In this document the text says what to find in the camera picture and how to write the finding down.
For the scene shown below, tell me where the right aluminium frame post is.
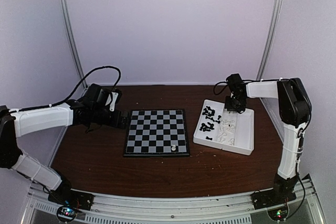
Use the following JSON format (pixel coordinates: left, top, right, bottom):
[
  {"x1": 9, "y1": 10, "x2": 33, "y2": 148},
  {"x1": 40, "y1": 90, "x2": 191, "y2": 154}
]
[{"x1": 256, "y1": 0, "x2": 283, "y2": 80}]

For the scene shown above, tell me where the left black cable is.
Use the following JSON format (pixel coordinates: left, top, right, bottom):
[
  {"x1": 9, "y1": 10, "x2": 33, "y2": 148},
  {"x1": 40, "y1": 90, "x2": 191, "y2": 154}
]
[{"x1": 7, "y1": 66, "x2": 122, "y2": 112}]

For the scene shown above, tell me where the black chess pieces lower cluster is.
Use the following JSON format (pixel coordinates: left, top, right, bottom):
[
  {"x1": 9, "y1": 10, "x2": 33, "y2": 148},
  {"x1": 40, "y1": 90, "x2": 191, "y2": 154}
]
[{"x1": 199, "y1": 122, "x2": 214, "y2": 132}]

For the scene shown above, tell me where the right black cable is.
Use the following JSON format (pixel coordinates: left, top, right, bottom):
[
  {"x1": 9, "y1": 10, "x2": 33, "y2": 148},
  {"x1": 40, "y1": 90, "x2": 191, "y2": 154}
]
[{"x1": 214, "y1": 81, "x2": 232, "y2": 96}]

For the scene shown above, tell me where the right controller board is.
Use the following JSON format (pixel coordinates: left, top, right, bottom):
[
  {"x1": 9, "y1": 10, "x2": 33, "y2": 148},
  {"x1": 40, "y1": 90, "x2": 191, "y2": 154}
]
[{"x1": 267, "y1": 207, "x2": 289, "y2": 221}]

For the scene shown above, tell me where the white plastic tray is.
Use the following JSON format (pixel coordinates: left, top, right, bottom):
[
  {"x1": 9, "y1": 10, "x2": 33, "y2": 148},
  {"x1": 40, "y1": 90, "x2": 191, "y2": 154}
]
[{"x1": 193, "y1": 100, "x2": 254, "y2": 155}]

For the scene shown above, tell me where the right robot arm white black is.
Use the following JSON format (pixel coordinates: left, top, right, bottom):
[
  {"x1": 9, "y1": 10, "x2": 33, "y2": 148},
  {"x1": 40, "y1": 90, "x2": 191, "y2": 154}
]
[{"x1": 225, "y1": 73, "x2": 312, "y2": 204}]

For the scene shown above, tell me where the aluminium front rail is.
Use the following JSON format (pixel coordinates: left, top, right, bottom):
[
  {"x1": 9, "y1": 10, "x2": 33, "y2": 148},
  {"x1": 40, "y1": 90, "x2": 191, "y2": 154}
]
[{"x1": 20, "y1": 174, "x2": 323, "y2": 224}]

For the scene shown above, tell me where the aluminium frame post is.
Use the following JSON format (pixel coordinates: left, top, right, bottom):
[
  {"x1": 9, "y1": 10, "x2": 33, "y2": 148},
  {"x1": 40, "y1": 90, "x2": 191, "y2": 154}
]
[
  {"x1": 60, "y1": 0, "x2": 85, "y2": 79},
  {"x1": 256, "y1": 0, "x2": 283, "y2": 80}
]

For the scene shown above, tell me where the black chess pieces cluster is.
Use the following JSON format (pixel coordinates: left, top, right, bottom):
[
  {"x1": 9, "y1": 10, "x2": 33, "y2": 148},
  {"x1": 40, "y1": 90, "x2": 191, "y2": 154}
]
[
  {"x1": 202, "y1": 105, "x2": 222, "y2": 124},
  {"x1": 199, "y1": 122, "x2": 214, "y2": 132}
]

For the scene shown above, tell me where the left aluminium frame post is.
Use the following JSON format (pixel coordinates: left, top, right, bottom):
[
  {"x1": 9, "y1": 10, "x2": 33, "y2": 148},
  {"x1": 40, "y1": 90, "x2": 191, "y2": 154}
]
[{"x1": 60, "y1": 0, "x2": 85, "y2": 79}]

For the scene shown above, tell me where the black chess pieces upper cluster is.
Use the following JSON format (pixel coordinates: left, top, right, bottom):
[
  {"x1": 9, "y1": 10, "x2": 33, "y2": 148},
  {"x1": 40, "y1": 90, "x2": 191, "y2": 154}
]
[{"x1": 202, "y1": 105, "x2": 222, "y2": 124}]

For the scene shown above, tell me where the black white chessboard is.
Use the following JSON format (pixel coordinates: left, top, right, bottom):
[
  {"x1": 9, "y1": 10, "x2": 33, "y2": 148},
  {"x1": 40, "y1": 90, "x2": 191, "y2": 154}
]
[{"x1": 123, "y1": 109, "x2": 190, "y2": 157}]

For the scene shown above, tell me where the black cable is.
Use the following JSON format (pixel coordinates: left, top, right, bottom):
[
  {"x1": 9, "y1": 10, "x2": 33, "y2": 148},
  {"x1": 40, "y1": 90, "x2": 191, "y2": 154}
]
[
  {"x1": 214, "y1": 81, "x2": 232, "y2": 96},
  {"x1": 7, "y1": 66, "x2": 122, "y2": 112}
]

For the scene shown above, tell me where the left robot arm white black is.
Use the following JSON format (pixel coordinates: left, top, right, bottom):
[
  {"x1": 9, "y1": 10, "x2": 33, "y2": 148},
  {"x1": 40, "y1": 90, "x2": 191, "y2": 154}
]
[{"x1": 1, "y1": 100, "x2": 130, "y2": 205}]

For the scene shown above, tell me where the left controller board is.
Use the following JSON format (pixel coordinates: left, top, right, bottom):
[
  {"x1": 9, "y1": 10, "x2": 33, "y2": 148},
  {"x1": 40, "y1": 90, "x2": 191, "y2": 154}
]
[{"x1": 56, "y1": 206, "x2": 78, "y2": 222}]

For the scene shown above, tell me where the controller board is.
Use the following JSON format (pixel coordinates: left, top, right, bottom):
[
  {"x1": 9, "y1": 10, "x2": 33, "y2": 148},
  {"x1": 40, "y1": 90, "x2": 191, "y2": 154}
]
[
  {"x1": 56, "y1": 206, "x2": 78, "y2": 222},
  {"x1": 267, "y1": 207, "x2": 289, "y2": 221}
]

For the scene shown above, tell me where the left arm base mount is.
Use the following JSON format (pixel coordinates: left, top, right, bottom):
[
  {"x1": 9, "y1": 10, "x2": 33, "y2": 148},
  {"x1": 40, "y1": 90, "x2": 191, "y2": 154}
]
[{"x1": 48, "y1": 176, "x2": 94, "y2": 210}]

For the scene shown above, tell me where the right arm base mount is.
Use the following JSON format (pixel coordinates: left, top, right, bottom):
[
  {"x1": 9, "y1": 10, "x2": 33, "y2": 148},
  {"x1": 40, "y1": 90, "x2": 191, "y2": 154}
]
[{"x1": 251, "y1": 174, "x2": 298, "y2": 210}]

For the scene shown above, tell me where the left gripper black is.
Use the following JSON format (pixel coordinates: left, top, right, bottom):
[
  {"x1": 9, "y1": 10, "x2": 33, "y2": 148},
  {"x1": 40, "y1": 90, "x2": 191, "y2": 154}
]
[{"x1": 91, "y1": 106, "x2": 131, "y2": 129}]

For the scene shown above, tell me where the white chess pieces pile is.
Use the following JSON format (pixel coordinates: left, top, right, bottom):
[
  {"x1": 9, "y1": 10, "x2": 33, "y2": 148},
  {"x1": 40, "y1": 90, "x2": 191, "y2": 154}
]
[{"x1": 217, "y1": 118, "x2": 236, "y2": 146}]

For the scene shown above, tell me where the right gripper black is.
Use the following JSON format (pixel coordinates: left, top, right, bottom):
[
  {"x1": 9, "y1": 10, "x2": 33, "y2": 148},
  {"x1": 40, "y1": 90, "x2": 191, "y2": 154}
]
[{"x1": 225, "y1": 94, "x2": 247, "y2": 112}]

